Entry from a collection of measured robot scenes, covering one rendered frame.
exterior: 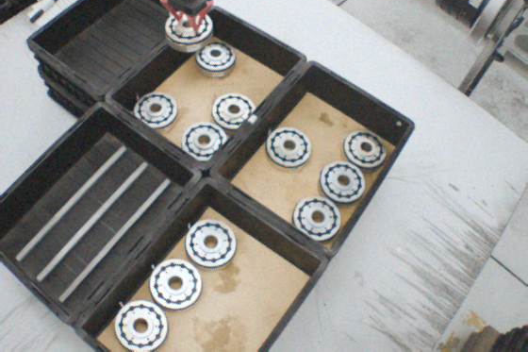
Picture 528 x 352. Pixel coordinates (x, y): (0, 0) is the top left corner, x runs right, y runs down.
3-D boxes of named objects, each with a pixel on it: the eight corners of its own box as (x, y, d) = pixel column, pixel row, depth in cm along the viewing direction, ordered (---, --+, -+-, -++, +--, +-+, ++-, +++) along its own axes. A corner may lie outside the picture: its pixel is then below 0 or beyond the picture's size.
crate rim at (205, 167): (212, 9, 123) (213, 3, 121) (308, 63, 117) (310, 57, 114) (103, 104, 104) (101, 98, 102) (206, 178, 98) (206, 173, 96)
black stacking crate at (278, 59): (211, 35, 131) (213, 5, 121) (301, 88, 125) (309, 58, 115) (110, 127, 112) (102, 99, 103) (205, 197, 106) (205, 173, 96)
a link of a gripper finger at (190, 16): (193, 43, 98) (191, 10, 90) (169, 28, 100) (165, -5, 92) (215, 25, 101) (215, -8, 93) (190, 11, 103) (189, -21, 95)
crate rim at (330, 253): (308, 63, 116) (310, 58, 114) (414, 128, 110) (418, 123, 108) (206, 178, 98) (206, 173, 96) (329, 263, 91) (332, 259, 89)
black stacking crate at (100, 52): (136, -8, 138) (132, -37, 128) (210, 34, 131) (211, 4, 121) (36, 71, 119) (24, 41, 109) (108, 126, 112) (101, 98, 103)
